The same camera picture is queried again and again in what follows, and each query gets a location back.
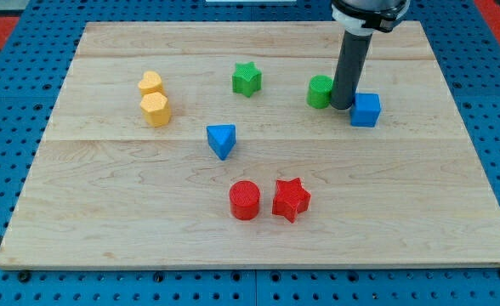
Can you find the red cylinder block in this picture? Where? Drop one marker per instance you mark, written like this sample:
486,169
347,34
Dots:
244,200

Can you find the blue triangle block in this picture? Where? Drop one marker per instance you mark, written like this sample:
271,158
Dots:
221,139

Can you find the red star block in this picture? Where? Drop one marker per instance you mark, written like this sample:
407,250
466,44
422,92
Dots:
290,199

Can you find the blue cube block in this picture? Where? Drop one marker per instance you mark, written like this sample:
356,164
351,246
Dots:
366,110

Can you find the green cylinder block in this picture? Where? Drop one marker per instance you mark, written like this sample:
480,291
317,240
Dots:
319,91

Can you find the wooden board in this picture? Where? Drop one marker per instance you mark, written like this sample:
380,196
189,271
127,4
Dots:
107,191

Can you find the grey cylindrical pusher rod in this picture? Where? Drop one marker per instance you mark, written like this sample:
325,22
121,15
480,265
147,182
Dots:
352,57

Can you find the yellow heart block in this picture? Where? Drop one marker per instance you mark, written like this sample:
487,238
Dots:
151,82

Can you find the yellow hexagon block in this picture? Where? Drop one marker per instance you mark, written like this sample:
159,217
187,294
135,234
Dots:
155,109

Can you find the green star block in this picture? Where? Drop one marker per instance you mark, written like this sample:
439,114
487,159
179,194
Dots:
246,79

